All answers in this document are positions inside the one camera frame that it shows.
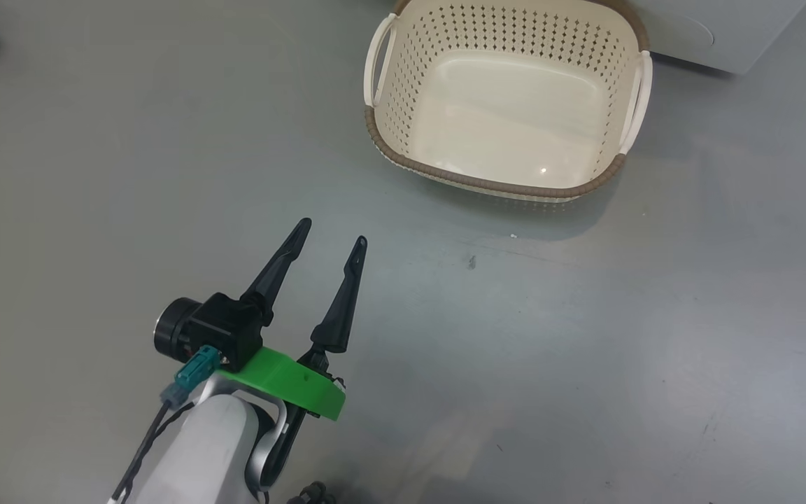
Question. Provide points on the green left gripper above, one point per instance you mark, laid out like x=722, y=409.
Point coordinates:
x=291, y=381

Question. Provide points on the cream perforated laundry basket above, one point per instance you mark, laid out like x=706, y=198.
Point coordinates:
x=515, y=119

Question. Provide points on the white washing machine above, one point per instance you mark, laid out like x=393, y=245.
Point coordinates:
x=718, y=31

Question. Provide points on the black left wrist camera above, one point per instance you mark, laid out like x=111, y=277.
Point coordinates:
x=221, y=329

